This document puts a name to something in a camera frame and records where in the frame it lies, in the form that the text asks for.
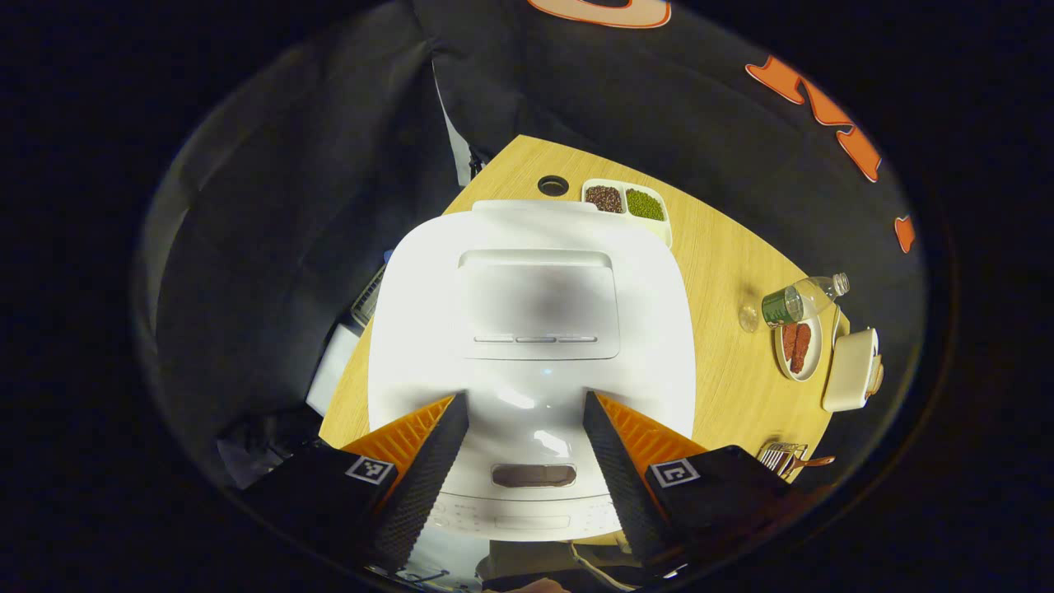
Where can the black backdrop cloth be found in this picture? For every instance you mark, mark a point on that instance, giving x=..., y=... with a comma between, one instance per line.
x=288, y=206

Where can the grey laptop keyboard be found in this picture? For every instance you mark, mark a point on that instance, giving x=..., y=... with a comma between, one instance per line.
x=369, y=296

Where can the white box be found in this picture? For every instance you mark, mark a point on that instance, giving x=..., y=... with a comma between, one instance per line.
x=333, y=371

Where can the white divided bean dish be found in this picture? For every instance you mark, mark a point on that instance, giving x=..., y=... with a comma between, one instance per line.
x=626, y=202

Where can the clear plastic water bottle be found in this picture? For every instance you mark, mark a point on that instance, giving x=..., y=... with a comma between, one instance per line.
x=782, y=306

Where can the toast bread slice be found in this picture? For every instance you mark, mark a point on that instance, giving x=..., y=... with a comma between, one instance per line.
x=875, y=375

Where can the white oval plate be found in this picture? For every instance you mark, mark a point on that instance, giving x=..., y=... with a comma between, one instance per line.
x=815, y=358

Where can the white rice cooker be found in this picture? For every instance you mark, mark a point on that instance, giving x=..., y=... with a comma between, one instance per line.
x=535, y=239

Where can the red meat piece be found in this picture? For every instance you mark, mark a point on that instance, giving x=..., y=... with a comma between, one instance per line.
x=802, y=347
x=789, y=339

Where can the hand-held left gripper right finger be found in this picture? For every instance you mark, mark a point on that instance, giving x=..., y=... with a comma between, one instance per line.
x=622, y=486

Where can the white toaster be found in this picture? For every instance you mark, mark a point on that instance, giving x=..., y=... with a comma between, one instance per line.
x=848, y=371

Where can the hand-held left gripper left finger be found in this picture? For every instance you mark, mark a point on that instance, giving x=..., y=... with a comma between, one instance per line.
x=424, y=486

